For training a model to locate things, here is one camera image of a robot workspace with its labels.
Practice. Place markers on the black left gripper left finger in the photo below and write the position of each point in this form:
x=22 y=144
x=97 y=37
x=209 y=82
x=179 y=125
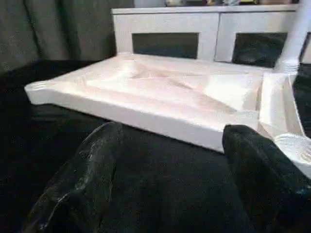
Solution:
x=80 y=182

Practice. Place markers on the black mat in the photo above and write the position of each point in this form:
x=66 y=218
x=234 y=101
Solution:
x=158 y=182

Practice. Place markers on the white cabinet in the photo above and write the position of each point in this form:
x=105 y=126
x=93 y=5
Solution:
x=206 y=21

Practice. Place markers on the white plastic table top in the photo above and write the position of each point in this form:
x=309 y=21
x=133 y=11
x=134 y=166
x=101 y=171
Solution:
x=158 y=97

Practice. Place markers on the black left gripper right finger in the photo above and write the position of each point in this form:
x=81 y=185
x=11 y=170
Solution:
x=262 y=182

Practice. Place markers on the grey curtain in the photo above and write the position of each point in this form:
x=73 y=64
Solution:
x=48 y=29

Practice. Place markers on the white plastic table leg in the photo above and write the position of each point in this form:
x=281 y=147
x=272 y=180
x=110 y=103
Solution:
x=294 y=31

